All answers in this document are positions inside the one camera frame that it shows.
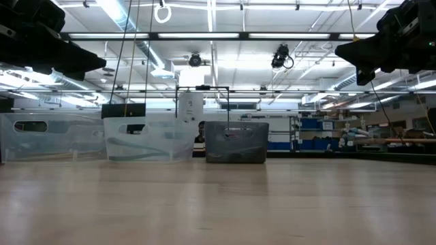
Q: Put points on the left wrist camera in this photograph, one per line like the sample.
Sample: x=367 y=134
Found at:
x=34 y=15

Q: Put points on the clear plastic bin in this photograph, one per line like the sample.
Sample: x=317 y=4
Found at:
x=153 y=132
x=51 y=143

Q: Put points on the black metal stand frame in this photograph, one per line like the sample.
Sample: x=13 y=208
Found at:
x=202 y=87

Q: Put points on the black monitor box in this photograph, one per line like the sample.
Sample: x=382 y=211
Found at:
x=122 y=110

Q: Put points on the grey plastic bin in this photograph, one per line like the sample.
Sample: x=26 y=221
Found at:
x=238 y=139

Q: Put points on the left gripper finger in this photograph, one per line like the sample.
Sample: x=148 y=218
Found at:
x=78 y=61

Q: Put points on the dark monitor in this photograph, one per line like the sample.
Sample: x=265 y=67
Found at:
x=6 y=105

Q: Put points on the shelf with blue bins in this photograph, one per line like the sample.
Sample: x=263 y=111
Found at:
x=310 y=123

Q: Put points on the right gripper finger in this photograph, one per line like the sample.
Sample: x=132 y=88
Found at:
x=368 y=54

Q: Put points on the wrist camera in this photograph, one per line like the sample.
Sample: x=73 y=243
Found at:
x=408 y=15
x=34 y=15

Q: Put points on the round ceiling camera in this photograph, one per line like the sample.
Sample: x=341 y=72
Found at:
x=195 y=60

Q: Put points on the long wooden plank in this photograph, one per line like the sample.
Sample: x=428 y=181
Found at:
x=408 y=140

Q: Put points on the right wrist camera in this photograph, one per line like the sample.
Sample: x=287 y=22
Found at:
x=408 y=15

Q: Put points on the black aluminium table frame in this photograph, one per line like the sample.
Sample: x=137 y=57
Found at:
x=340 y=157

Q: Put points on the person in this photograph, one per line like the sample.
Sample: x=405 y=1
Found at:
x=201 y=128

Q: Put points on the overhead light bar beam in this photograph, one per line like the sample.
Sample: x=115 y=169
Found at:
x=153 y=35

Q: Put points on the black hanging camera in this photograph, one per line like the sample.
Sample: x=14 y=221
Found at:
x=280 y=56

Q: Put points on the white sheet on stand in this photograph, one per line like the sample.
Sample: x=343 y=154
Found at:
x=190 y=107

